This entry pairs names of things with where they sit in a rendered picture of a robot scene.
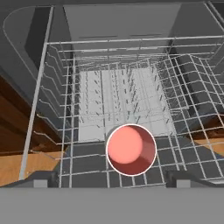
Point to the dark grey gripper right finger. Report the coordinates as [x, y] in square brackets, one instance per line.
[180, 179]

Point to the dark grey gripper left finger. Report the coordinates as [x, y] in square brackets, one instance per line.
[43, 180]

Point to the grey dishwasher door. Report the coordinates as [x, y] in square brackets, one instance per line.
[87, 163]

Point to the red cup with white rim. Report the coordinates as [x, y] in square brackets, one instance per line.
[131, 150]

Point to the grey dishwasher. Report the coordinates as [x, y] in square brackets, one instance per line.
[122, 23]

